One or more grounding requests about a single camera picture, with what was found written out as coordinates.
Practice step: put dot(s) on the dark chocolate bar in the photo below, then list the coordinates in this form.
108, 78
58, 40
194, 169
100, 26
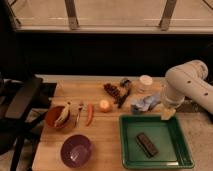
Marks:
146, 144

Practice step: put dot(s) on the metal fork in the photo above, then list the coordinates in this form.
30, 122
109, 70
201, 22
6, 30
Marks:
80, 107

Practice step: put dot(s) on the small orange fruit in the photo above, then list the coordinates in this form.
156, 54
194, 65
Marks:
105, 106

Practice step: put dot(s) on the green plastic tray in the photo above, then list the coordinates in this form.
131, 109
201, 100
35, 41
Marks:
166, 135

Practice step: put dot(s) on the peeled yellow banana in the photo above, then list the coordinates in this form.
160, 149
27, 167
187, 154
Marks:
63, 115

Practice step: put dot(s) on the small dark round object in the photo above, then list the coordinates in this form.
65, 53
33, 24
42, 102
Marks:
125, 82

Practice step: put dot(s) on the red chili pepper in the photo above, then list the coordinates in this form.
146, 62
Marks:
90, 112

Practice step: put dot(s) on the blue crumpled cloth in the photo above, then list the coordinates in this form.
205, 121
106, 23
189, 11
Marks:
145, 104

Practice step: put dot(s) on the black office chair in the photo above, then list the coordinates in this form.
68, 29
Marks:
14, 129

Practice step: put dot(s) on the white plastic cup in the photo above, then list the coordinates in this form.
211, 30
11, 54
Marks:
144, 83

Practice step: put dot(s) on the purple bowl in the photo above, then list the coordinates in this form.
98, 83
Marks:
76, 151

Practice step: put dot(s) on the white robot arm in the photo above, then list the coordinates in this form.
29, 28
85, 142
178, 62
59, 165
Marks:
188, 80

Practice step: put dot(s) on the orange bowl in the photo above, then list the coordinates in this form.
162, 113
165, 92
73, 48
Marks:
52, 115

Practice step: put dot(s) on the pale soft gripper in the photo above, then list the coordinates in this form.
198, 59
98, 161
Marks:
167, 113

